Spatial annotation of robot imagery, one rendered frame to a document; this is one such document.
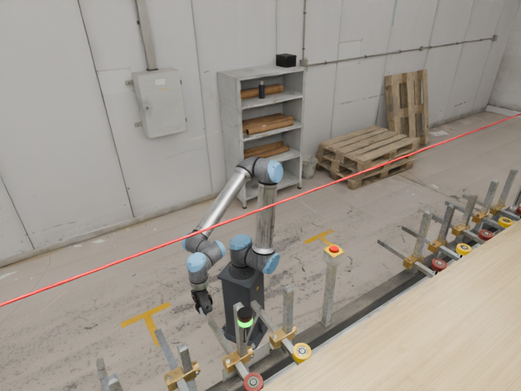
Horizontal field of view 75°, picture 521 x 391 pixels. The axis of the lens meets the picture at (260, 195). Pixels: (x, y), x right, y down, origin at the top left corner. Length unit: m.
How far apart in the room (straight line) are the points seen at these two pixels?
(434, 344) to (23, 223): 3.57
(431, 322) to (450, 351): 0.15
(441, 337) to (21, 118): 3.46
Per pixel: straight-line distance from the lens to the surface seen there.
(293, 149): 4.47
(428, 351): 1.76
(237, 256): 2.22
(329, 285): 1.74
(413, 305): 1.92
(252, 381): 1.54
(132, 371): 2.81
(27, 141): 3.69
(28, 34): 3.53
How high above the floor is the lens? 2.24
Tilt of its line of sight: 30 degrees down
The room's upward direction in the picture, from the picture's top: 2 degrees counter-clockwise
